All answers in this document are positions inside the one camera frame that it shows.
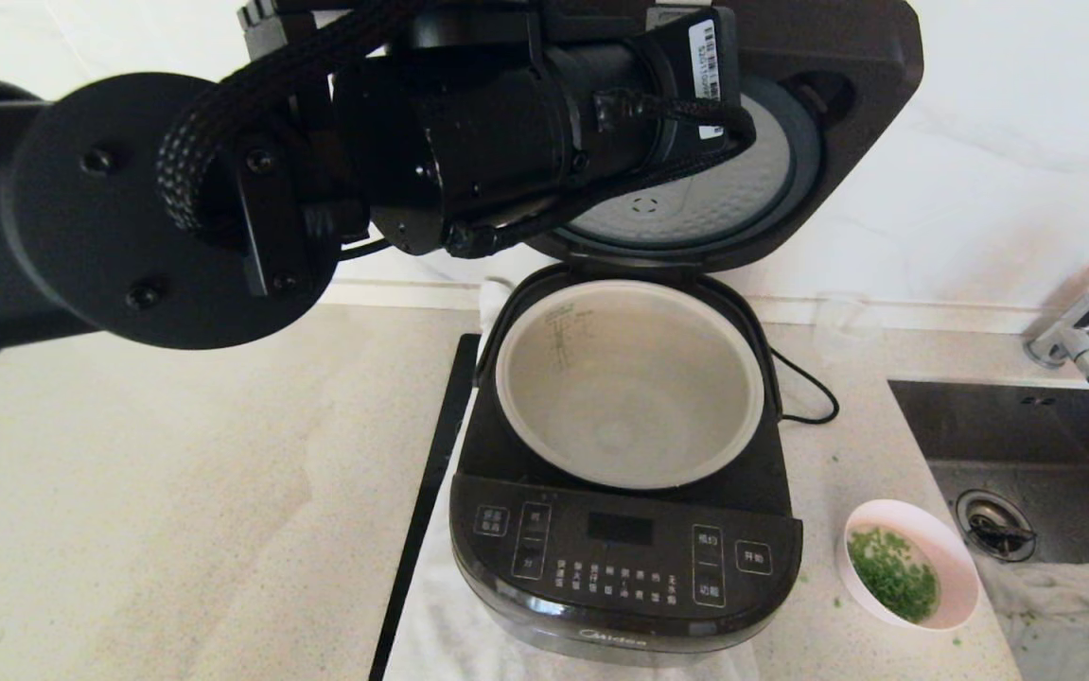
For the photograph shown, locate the black rice cooker lid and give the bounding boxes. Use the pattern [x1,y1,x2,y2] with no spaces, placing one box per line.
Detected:
[530,0,923,275]

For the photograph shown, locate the chopped green vegetables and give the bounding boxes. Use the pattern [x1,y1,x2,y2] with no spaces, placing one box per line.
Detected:
[845,526,940,625]

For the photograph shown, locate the pink bowl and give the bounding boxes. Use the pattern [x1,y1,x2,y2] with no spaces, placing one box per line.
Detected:
[835,498,980,632]

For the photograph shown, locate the grey inner pot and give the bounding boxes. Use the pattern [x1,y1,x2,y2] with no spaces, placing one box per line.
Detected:
[495,279,767,491]

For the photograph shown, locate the black rice cooker base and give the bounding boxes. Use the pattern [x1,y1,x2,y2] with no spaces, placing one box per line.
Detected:
[449,263,805,668]

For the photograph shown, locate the clear measuring cup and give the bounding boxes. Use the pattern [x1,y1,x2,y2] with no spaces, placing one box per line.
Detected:
[811,291,884,370]

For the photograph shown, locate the black flat strip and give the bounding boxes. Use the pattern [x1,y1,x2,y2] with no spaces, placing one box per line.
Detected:
[369,333,483,681]

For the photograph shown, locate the stainless steel sink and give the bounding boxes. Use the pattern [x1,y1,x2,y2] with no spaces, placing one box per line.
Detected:
[887,378,1089,681]

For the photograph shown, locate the metal sink drain strainer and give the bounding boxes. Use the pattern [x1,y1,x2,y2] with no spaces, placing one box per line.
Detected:
[956,489,1039,562]

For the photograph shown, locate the white cloth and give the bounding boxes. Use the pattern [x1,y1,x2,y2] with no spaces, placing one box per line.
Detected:
[383,279,763,681]

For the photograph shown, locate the white rag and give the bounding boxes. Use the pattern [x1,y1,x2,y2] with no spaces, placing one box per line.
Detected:
[975,544,1089,681]

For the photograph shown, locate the black power cord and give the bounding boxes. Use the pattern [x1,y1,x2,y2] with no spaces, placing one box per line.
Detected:
[776,352,838,425]

